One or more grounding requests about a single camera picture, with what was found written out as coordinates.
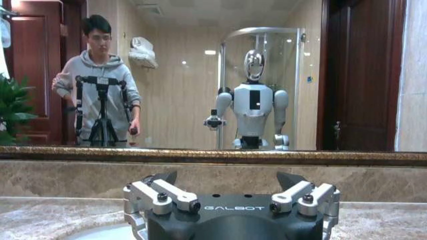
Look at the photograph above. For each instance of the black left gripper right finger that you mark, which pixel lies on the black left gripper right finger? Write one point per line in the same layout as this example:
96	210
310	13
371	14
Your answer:
294	193

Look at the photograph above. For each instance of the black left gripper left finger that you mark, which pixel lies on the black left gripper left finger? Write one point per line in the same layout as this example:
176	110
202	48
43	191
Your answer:
160	192

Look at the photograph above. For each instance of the white sink basin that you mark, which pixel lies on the white sink basin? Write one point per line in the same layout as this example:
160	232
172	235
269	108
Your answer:
100	233

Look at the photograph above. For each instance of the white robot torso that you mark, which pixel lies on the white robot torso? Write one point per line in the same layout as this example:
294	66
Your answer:
249	107

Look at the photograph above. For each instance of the small blue sticker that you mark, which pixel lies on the small blue sticker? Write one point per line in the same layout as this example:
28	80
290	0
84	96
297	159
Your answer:
310	79

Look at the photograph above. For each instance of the person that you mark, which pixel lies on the person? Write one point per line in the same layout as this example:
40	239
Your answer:
100	65

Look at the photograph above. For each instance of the green potted plant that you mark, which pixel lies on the green potted plant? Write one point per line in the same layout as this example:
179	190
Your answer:
14	105

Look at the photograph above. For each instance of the gold framed wall mirror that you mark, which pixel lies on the gold framed wall mirror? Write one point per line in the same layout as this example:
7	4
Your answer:
214	155

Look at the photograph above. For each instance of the glass shower enclosure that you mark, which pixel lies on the glass shower enclosure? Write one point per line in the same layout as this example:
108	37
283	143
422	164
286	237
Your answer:
297	62

